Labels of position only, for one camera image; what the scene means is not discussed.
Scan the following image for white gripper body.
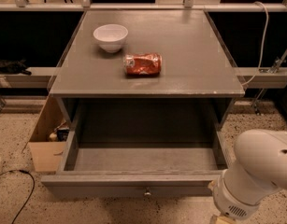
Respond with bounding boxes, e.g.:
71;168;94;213
211;169;268;220

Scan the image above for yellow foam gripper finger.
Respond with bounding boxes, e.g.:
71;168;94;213
209;215;237;224

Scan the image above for grey top drawer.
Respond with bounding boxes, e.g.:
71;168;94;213
42;98;233;198

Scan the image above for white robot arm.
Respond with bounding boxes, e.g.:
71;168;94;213
208;130;287;222

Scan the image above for grey drawer cabinet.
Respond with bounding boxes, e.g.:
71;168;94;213
50;10;244;125

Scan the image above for crushed orange soda can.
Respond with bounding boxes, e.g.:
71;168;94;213
123;53;162;76

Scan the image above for items inside cardboard box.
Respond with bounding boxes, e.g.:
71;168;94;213
49;128;69;142

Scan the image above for cardboard box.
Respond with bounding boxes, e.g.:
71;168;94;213
28;97;65;173

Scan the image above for white bowl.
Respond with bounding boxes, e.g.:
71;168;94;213
93;24;128;53

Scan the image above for black object on ledge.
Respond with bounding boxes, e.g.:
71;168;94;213
0;59;32;76

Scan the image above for white hanging cable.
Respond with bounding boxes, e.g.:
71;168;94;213
241;1;270;87

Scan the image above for metal frame rail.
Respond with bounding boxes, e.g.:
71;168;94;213
0;2;287;13

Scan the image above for black floor cable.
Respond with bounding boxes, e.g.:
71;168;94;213
0;169;36;224

